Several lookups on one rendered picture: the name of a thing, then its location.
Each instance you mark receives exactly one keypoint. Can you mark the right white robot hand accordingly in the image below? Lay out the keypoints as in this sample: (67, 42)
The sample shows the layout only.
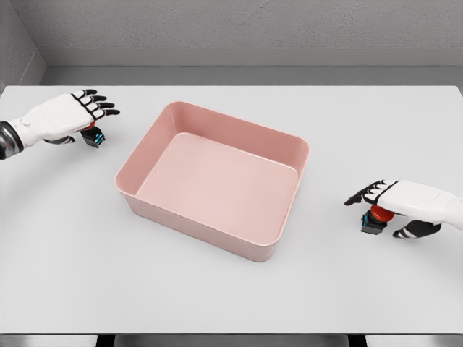
(412, 202)

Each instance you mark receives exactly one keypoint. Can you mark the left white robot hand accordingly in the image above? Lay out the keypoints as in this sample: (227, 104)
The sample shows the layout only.
(63, 114)

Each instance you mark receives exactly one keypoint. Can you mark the red-button industrial switch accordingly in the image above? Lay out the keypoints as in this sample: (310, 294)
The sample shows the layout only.
(376, 218)
(92, 136)

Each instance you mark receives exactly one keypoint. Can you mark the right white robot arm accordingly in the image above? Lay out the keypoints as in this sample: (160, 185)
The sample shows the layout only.
(456, 212)

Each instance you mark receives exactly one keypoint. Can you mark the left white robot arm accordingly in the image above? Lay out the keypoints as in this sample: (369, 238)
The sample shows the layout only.
(14, 134)

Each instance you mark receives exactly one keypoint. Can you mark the pink rectangular basket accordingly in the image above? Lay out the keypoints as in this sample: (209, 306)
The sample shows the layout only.
(213, 180)

